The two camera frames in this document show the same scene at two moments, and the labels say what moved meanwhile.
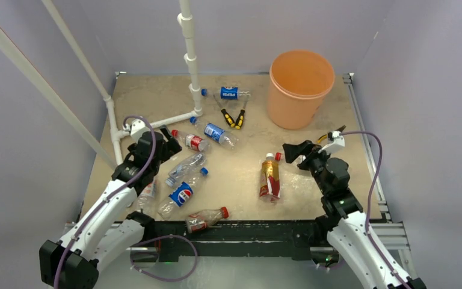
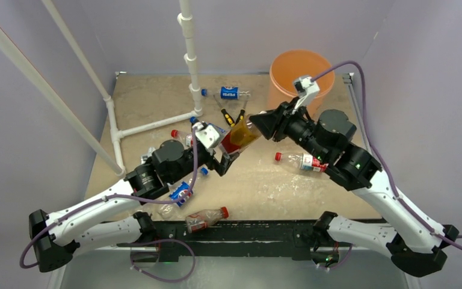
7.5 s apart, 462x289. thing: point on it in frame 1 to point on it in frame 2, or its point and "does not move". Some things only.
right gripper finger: (307, 144) to (286, 106)
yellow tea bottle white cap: (270, 183) to (243, 132)
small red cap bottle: (192, 141) does not move
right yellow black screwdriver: (240, 119) does not move
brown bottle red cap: (200, 220) does not move
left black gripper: (169, 147) to (225, 160)
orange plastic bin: (298, 80) does not move
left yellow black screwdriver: (229, 120) does not move
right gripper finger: (292, 151) to (267, 123)
